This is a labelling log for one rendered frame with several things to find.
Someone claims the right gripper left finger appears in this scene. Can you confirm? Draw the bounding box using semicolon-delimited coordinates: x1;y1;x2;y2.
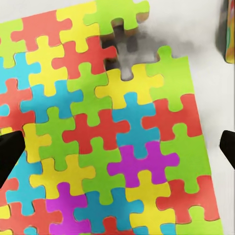
0;130;25;189

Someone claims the jigsaw puzzle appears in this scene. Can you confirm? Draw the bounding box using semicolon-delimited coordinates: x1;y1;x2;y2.
0;0;224;235

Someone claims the board game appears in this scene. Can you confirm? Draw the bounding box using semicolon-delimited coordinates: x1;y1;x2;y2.
225;0;235;63

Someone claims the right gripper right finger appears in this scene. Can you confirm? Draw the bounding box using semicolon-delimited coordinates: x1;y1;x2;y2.
219;130;235;170

